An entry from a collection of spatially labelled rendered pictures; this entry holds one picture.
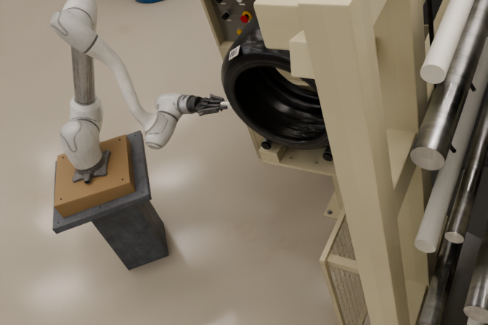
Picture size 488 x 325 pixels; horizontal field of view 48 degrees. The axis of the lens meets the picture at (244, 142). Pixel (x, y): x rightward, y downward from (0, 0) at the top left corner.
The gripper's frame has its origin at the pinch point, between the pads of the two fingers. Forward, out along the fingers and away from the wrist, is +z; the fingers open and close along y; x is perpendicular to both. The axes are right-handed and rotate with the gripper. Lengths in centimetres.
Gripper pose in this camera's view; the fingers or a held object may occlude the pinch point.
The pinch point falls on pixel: (228, 105)
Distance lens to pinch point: 242.6
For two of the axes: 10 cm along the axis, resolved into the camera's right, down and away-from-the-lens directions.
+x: 3.8, 7.0, 6.0
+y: 4.4, -7.1, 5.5
